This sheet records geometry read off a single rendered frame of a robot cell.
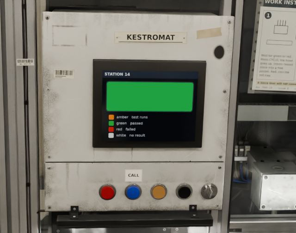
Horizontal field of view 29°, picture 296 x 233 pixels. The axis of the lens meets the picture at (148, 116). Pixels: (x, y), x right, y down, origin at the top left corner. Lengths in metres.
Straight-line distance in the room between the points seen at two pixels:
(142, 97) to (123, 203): 0.26
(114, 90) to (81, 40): 0.13
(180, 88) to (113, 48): 0.17
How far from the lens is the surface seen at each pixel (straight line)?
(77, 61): 1.28
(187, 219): 1.37
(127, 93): 1.27
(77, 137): 1.32
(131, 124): 1.29
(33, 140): 1.34
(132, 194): 1.36
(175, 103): 1.29
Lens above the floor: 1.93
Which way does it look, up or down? 15 degrees down
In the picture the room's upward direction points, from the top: 2 degrees clockwise
